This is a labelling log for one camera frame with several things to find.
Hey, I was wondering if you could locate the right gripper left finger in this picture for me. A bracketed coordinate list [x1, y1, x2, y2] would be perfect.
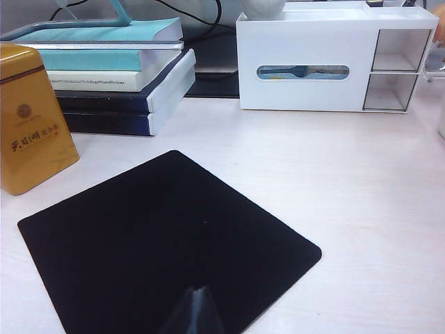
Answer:
[162, 285, 200, 334]

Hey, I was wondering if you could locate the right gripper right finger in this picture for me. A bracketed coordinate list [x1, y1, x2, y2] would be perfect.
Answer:
[197, 284, 227, 334]

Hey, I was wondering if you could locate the black mouse pad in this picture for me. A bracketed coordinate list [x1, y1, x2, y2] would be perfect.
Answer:
[17, 150, 323, 334]

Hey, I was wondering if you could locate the navy hardcover book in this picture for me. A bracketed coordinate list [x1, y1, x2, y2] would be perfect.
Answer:
[62, 69, 197, 136]
[54, 51, 197, 114]

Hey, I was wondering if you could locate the yellow tea tin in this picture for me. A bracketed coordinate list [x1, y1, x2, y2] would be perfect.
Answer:
[0, 43, 81, 196]

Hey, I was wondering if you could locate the white paperback book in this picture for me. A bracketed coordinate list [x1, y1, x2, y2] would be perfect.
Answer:
[47, 65, 191, 94]

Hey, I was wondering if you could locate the teal paperback book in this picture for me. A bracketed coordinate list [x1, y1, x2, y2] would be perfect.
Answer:
[43, 48, 195, 74]

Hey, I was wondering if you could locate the white tissue box organizer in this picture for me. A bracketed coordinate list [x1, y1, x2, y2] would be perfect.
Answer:
[235, 1, 439, 114]

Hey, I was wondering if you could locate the white crumpled ball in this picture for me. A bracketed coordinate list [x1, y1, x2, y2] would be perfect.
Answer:
[243, 0, 286, 18]

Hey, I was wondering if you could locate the clear acrylic holder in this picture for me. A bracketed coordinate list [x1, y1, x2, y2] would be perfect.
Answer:
[422, 34, 445, 84]

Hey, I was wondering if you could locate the black monitor cable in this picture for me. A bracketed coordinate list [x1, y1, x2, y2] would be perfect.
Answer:
[163, 0, 241, 39]

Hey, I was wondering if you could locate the black desk cable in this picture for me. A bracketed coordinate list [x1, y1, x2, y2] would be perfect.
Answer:
[48, 0, 81, 22]

